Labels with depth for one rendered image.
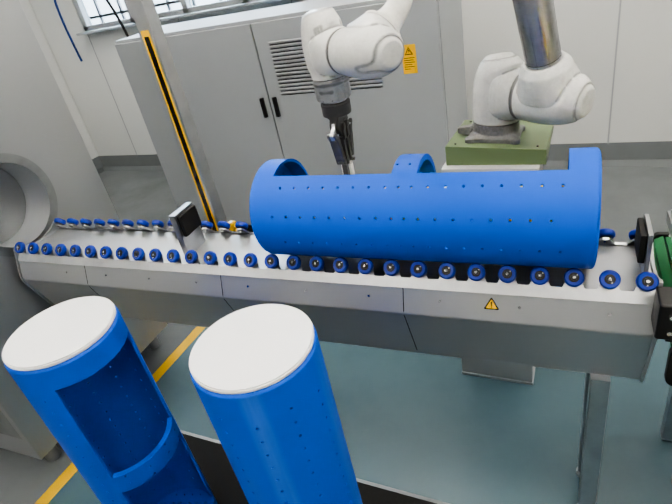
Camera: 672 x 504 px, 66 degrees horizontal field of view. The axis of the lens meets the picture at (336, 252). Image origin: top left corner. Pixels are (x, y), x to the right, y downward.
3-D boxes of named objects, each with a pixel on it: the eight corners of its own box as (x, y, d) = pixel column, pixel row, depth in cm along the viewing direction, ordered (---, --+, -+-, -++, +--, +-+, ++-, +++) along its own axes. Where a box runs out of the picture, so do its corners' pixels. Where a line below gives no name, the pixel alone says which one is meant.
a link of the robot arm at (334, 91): (306, 83, 125) (311, 107, 128) (340, 80, 121) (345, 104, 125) (320, 73, 132) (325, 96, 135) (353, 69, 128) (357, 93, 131)
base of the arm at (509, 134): (463, 127, 193) (463, 112, 191) (525, 128, 184) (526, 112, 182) (452, 143, 179) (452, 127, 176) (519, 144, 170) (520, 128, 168)
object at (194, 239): (200, 240, 183) (186, 201, 175) (209, 241, 181) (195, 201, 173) (184, 256, 175) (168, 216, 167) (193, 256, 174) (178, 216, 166)
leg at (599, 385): (575, 500, 173) (588, 365, 141) (595, 504, 171) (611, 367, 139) (575, 516, 169) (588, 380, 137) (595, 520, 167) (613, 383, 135)
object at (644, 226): (631, 257, 130) (637, 213, 123) (642, 257, 129) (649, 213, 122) (635, 280, 122) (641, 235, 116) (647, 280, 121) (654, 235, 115)
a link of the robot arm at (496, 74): (491, 111, 188) (494, 47, 177) (536, 118, 175) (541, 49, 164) (462, 122, 180) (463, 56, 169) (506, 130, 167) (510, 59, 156)
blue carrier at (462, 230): (302, 226, 174) (284, 145, 160) (591, 233, 139) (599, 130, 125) (262, 271, 151) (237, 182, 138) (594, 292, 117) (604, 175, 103)
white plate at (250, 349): (339, 332, 109) (340, 337, 109) (266, 289, 128) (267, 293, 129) (231, 414, 95) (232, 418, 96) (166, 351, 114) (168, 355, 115)
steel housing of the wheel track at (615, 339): (95, 281, 236) (61, 216, 219) (635, 327, 150) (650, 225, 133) (46, 321, 215) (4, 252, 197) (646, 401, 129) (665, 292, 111)
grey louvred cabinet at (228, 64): (222, 201, 448) (163, 25, 374) (472, 207, 356) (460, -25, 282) (184, 233, 408) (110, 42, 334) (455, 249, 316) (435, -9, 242)
